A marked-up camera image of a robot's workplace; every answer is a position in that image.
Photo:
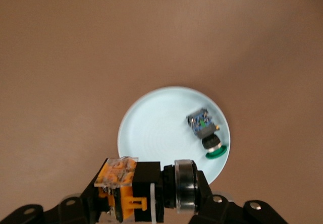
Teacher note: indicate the blue switch green button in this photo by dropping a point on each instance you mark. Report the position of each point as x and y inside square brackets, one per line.
[202, 123]

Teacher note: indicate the light blue round plate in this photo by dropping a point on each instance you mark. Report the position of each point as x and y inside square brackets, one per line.
[156, 128]

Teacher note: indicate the orange push-button switch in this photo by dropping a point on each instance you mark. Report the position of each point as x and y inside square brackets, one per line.
[146, 178]

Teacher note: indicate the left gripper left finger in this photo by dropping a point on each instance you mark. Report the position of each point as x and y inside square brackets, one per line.
[75, 209]

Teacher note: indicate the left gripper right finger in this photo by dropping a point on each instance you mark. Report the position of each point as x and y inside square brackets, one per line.
[217, 209]

